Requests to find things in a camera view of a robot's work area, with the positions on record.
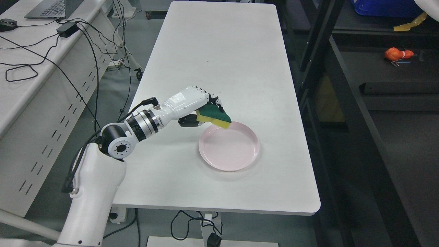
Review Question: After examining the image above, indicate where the yellow tape strip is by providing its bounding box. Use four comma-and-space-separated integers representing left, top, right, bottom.
393, 12, 428, 32

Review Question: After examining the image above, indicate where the black plug under table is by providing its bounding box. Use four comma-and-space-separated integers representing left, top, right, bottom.
206, 232, 222, 247

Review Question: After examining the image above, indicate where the black computer mouse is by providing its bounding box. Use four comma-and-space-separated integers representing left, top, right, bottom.
0, 19, 18, 32

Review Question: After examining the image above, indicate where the white table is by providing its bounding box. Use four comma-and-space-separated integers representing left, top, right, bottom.
113, 1, 320, 216

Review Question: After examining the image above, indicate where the white power strip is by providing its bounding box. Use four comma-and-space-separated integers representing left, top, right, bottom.
109, 207, 128, 224

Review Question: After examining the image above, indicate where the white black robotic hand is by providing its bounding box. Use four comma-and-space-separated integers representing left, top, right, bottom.
155, 86, 224, 127

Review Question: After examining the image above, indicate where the green yellow sponge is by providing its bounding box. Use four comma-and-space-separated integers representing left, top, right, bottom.
196, 103, 232, 129

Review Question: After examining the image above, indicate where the grey laptop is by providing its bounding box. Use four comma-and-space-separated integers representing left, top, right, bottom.
24, 0, 83, 19

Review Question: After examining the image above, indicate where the black power adapter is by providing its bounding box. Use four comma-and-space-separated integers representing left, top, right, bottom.
56, 22, 79, 38

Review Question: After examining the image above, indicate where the white side desk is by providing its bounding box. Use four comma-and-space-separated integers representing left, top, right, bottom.
0, 0, 119, 217

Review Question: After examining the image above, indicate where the orange toy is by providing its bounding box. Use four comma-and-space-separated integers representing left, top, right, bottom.
384, 47, 414, 62

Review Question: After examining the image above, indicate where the pink round plate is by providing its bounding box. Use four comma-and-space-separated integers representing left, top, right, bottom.
199, 121, 260, 172

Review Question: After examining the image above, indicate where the black metal rack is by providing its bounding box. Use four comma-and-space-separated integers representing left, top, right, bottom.
276, 0, 438, 247

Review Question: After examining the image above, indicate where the black power cable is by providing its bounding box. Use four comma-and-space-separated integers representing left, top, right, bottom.
0, 19, 103, 131

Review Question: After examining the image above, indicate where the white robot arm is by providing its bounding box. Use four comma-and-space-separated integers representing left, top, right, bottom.
55, 97, 161, 247

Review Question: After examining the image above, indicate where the blue plastic bin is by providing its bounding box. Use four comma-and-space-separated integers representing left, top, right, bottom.
350, 0, 424, 18

